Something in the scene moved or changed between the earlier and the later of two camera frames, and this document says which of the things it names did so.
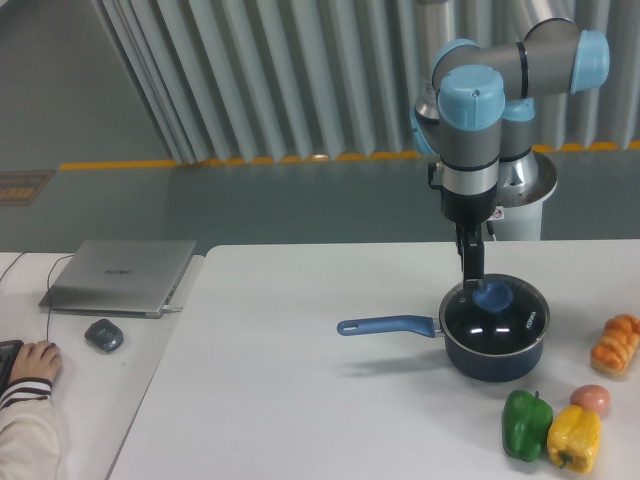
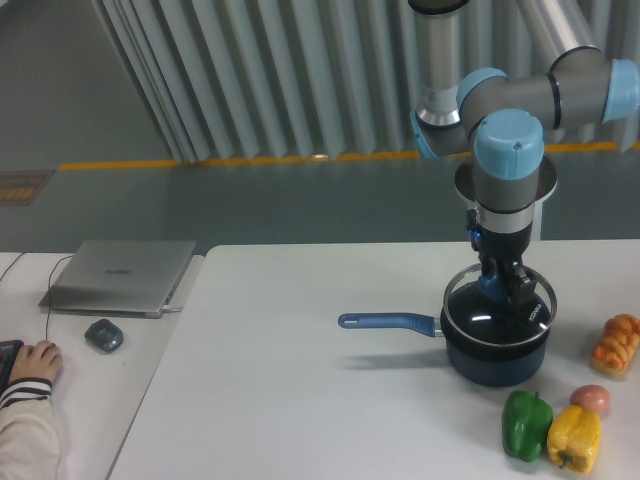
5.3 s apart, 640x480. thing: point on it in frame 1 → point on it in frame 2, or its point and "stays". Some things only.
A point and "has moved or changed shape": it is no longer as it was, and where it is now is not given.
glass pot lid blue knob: x=504 y=315 has moved or changed shape
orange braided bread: x=616 y=345 stays
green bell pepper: x=526 y=421 stays
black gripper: x=468 y=208 → x=507 y=247
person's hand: x=41 y=359 stays
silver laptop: x=121 y=277 stays
